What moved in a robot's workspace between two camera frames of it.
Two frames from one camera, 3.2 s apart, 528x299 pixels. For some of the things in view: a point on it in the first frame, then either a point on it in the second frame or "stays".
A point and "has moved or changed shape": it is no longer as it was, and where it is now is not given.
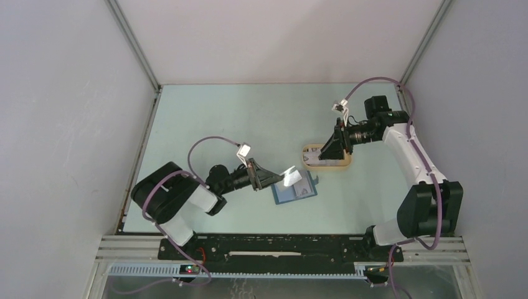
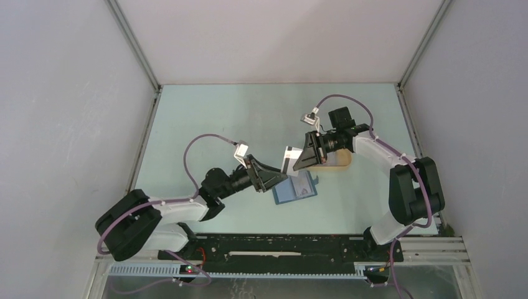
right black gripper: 339,141 to 313,152
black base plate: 279,250 stays
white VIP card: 291,176 has moved or changed shape
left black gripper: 260,177 stays
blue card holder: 302,188 stays
